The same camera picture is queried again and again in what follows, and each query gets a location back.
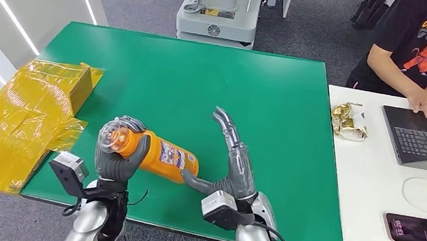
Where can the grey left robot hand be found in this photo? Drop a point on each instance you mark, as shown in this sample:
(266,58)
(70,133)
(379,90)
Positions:
(118,161)

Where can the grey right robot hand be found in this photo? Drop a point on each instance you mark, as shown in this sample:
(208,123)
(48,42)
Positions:
(232,166)

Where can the orange juice bottle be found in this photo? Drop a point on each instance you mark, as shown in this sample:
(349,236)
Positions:
(161,154)

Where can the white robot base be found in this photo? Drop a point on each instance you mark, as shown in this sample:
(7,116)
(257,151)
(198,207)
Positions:
(220,10)

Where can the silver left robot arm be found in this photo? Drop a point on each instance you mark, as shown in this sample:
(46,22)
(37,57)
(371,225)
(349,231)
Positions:
(99,219)

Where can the green table mat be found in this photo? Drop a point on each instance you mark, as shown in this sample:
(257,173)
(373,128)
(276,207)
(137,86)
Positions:
(204,126)

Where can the yellow plastic-wrapped cardboard box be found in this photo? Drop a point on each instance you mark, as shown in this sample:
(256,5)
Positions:
(24,122)

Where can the gold snack wrapper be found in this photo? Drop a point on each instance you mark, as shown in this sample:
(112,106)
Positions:
(348,121)

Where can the white desk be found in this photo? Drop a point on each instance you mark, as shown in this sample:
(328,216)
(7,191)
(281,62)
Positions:
(387,187)

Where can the black smartphone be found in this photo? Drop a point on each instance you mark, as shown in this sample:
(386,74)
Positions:
(417,231)

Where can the grey laptop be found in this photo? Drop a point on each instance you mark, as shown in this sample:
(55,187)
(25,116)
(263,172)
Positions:
(426,138)

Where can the person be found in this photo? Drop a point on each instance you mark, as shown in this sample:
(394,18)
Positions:
(415,46)

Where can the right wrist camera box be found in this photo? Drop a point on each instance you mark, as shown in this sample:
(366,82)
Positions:
(221,211)

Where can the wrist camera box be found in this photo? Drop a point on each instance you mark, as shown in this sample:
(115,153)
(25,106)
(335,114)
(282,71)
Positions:
(221,211)
(69,171)

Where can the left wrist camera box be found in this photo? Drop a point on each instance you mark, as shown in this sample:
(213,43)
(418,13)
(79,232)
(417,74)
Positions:
(69,171)

